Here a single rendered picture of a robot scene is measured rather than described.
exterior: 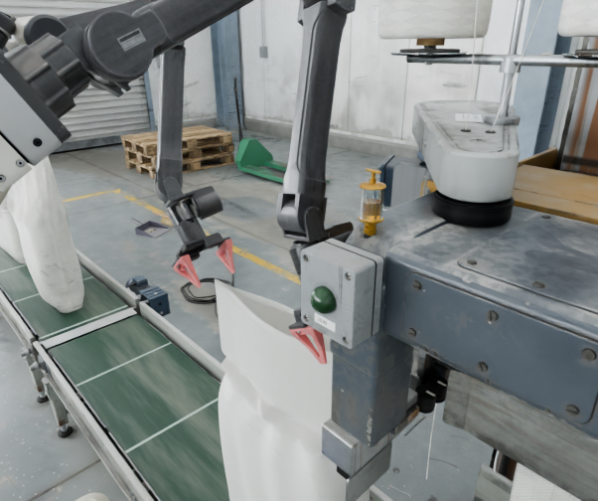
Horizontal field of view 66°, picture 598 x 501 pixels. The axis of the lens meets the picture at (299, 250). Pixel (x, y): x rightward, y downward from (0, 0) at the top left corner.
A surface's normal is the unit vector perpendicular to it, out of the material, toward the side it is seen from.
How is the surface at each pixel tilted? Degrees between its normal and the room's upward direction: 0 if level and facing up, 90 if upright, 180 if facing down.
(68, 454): 0
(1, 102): 90
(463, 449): 0
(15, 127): 90
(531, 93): 90
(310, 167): 66
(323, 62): 76
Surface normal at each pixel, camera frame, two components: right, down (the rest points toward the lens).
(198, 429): -0.01, -0.91
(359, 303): 0.68, 0.29
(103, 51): 0.57, 0.11
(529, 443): -0.73, 0.29
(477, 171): -0.35, 0.39
